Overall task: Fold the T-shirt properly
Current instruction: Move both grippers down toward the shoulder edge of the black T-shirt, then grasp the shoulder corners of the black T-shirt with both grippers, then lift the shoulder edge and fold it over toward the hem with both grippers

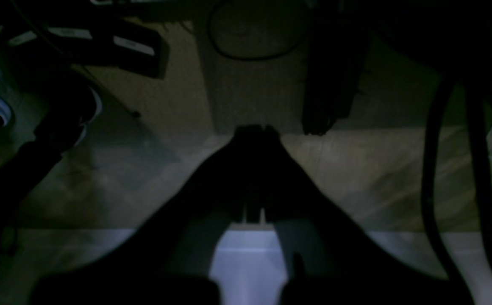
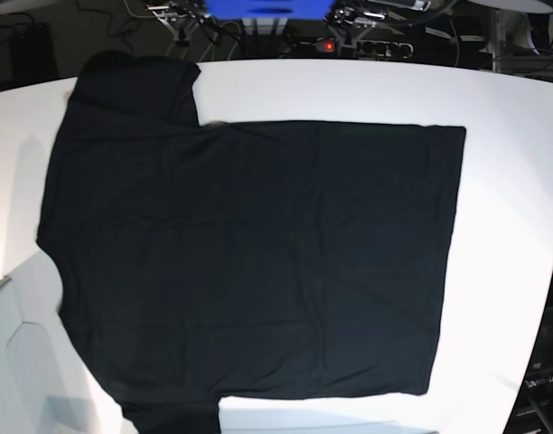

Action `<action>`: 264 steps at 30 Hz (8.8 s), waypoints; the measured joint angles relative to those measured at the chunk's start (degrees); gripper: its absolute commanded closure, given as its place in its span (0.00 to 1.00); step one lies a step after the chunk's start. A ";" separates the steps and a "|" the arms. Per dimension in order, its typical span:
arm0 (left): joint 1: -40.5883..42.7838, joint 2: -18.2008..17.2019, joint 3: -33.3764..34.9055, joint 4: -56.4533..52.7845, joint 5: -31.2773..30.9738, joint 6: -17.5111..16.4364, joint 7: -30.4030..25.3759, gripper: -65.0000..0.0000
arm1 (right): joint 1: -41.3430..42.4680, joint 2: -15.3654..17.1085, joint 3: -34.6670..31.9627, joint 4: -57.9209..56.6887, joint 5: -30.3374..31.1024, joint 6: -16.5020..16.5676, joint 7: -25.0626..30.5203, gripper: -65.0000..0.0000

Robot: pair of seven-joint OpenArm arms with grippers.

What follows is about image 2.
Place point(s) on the black T-shirt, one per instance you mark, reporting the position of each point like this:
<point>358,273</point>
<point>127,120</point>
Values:
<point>276,260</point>

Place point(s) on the black power strip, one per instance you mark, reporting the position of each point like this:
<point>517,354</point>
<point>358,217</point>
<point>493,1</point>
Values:
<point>363,49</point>

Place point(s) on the blue box overhead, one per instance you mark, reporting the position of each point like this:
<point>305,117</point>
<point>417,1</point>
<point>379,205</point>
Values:
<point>290,9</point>

